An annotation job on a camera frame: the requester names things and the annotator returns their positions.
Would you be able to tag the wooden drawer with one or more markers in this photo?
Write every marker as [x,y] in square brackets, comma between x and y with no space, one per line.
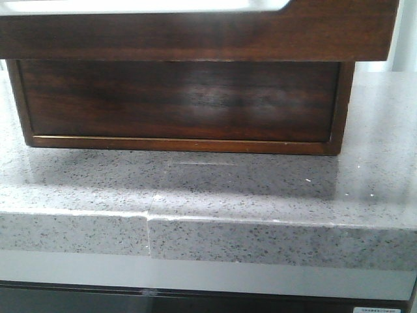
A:
[287,101]
[300,31]

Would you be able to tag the white label sticker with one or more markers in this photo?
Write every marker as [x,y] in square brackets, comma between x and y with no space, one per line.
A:
[366,309]

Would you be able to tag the white tray insert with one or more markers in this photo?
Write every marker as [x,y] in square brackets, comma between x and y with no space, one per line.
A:
[19,8]

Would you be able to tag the dark wooden drawer cabinet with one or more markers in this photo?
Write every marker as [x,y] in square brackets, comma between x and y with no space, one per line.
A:
[332,146]

